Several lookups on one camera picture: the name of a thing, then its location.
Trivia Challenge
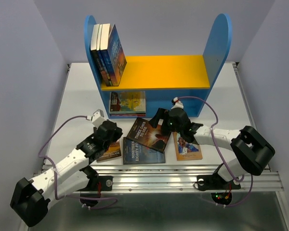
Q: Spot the Three Days to See book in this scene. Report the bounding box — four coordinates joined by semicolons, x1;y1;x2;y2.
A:
127;117;171;153

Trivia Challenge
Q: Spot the yellow teal paperback book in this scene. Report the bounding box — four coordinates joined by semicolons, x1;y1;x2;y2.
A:
109;91;146;115

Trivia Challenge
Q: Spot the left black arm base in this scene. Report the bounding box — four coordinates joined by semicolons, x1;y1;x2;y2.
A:
78;166;118;210

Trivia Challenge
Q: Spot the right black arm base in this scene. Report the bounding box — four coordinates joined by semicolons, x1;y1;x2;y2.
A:
193;164;241;207

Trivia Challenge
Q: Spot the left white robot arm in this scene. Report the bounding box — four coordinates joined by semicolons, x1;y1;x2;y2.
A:
10;120;123;227

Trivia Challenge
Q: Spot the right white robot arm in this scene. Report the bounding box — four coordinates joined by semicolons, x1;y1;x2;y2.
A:
149;108;276;191

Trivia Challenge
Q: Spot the Little Women floral book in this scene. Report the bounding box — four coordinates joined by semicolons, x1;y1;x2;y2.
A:
110;113;146;117

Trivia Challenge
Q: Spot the dark door cover book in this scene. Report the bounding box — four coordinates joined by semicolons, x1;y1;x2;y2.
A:
94;140;121;163

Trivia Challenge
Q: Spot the orange Othello book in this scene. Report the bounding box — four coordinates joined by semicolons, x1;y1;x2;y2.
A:
173;132;203;161

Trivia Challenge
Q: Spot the Nineteen Eighty-Four blue book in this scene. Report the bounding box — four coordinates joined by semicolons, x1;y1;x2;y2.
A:
123;137;166;165

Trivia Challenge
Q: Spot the blue and yellow bookshelf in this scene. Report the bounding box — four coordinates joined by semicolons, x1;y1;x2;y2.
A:
84;13;233;119

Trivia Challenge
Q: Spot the upright blue orange book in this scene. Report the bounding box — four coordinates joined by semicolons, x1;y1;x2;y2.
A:
106;25;127;87

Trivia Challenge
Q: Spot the leftmost upright dark book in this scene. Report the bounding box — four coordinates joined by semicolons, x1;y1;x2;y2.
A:
90;24;109;85

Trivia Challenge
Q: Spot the middle upright blue book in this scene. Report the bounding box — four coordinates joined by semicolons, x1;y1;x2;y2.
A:
97;24;113;87

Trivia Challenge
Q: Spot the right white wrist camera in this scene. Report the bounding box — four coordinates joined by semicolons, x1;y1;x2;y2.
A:
171;97;184;109

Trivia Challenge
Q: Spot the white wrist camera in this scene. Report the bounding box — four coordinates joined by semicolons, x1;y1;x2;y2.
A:
86;109;106;128
171;97;184;109

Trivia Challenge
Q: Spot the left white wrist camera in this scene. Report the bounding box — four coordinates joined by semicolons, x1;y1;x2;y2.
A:
86;109;106;128

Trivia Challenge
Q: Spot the aluminium mounting rail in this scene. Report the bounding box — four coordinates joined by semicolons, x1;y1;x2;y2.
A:
92;165;284;194

